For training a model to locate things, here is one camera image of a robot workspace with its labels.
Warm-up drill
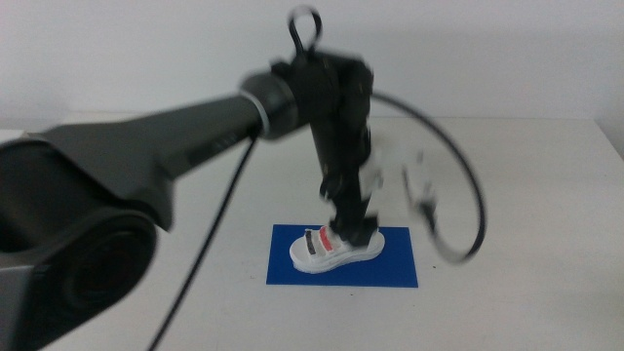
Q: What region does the white sandal with coloured straps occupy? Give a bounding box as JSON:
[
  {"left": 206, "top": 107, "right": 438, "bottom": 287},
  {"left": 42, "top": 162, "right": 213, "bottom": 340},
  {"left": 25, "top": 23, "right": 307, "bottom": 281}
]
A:
[{"left": 289, "top": 224, "right": 386, "bottom": 274}]

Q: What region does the blue rectangular mat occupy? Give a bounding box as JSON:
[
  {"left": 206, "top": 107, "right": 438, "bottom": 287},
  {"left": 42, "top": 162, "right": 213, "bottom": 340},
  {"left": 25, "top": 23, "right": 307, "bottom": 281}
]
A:
[{"left": 265, "top": 223, "right": 419, "bottom": 289}]

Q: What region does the thick black curved cable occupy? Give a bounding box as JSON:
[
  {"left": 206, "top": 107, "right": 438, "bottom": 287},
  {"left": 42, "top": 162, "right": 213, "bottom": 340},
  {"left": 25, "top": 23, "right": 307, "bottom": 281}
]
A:
[{"left": 370, "top": 92, "right": 488, "bottom": 265}]

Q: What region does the thin black straight cable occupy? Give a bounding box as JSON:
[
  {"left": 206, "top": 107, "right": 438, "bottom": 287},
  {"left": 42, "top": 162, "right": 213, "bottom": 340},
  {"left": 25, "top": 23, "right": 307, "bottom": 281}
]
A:
[{"left": 147, "top": 135, "right": 259, "bottom": 351}]

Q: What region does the small black cable loop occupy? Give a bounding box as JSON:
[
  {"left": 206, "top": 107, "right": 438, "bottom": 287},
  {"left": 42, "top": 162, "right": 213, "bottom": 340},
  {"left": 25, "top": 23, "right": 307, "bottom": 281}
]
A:
[{"left": 286, "top": 5, "right": 324, "bottom": 56}]

